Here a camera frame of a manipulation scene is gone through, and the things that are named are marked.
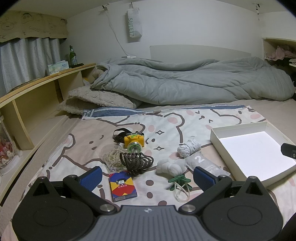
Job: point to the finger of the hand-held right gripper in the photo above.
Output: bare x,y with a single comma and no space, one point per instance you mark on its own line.
288,150

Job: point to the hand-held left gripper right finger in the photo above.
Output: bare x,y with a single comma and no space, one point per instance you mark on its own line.
203,178

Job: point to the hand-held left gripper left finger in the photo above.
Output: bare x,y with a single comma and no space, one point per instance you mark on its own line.
90,178

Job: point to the clear packet marked 2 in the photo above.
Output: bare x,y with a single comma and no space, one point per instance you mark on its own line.
204,163

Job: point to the green clip with white bands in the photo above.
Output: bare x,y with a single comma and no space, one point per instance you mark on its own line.
180,185

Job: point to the clear bag of rubber bands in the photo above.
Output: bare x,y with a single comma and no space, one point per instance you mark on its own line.
111,157

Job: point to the colourful card box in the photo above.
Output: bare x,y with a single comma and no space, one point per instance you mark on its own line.
122,186

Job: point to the grey speckled towel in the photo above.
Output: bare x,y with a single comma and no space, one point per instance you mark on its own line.
189,147

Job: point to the white knotted cloth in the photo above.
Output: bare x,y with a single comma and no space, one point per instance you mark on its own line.
171,166

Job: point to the shallow white cardboard box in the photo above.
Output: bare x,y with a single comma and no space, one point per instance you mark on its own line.
252,148

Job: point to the dark hair claw clip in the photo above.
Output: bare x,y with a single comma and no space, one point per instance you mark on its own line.
136,162

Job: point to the yellow headlamp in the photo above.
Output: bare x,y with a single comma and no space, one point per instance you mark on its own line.
134,142

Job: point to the bear print blanket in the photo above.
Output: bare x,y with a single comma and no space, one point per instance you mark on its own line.
161,125

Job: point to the beige fluffy blanket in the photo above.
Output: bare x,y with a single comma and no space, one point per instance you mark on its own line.
92,98

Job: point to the wooden bedside shelf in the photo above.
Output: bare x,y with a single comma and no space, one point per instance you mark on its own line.
34,99

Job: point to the pink clothes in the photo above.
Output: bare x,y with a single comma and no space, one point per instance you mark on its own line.
278,53

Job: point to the grey duvet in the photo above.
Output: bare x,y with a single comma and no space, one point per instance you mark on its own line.
185,78

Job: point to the tissue pack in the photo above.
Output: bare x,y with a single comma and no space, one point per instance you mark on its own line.
58,67

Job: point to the green glass bottle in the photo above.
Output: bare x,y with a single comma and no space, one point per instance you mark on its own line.
72,58

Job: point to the white headboard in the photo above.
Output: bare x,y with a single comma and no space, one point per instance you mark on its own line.
196,52

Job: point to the white charger plug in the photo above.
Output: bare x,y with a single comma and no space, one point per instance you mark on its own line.
129,56

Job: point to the grey curtain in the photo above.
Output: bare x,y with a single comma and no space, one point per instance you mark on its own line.
25,62

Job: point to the white hanging bag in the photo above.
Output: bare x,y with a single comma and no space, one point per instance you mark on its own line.
133,23

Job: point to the cardboard valance with drawings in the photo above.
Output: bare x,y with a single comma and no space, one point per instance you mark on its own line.
32,25

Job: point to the cream wall niche shelf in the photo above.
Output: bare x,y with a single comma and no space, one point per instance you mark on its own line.
268,45

